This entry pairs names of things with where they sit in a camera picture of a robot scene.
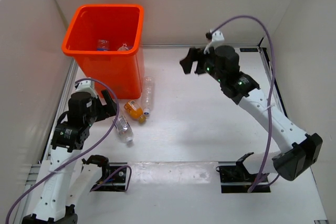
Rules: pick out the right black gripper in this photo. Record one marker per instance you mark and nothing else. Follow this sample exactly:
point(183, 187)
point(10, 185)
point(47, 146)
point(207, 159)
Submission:
point(193, 55)

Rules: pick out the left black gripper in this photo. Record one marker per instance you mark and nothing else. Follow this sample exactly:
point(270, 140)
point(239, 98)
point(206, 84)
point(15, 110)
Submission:
point(107, 110)

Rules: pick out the clear bottle white label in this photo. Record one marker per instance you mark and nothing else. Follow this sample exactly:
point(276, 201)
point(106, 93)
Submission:
point(123, 129)

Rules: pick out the orange juice bottle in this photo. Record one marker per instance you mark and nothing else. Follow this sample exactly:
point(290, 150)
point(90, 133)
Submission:
point(135, 111)

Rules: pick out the blue label Pocari bottle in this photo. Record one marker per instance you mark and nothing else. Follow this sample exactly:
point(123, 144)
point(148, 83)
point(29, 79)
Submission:
point(103, 45)

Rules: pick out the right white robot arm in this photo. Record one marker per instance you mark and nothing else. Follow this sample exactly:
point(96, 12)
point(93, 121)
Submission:
point(298, 149)

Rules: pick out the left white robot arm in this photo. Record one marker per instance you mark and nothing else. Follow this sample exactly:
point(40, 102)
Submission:
point(71, 131)

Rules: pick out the clear bottle in bin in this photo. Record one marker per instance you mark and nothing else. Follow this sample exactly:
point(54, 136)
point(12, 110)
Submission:
point(125, 47)

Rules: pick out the orange plastic bin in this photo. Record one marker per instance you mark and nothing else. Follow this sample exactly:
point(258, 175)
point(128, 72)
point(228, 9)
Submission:
point(122, 71)

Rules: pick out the clear unlabelled plastic bottle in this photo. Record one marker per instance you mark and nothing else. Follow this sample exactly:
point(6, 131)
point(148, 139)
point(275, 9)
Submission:
point(148, 95)

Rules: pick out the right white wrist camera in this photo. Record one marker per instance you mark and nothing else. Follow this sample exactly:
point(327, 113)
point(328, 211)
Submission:
point(215, 38)

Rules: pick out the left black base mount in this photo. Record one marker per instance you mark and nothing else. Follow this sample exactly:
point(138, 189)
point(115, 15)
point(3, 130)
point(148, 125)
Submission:
point(116, 178)

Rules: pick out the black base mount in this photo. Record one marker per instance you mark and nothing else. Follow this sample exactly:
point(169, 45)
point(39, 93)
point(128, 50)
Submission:
point(233, 181)
point(116, 178)

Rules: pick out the aluminium frame rail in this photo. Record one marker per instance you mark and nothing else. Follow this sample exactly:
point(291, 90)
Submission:
point(20, 209)

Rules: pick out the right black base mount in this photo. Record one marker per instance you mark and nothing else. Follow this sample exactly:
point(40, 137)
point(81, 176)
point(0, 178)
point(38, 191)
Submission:
point(233, 181)

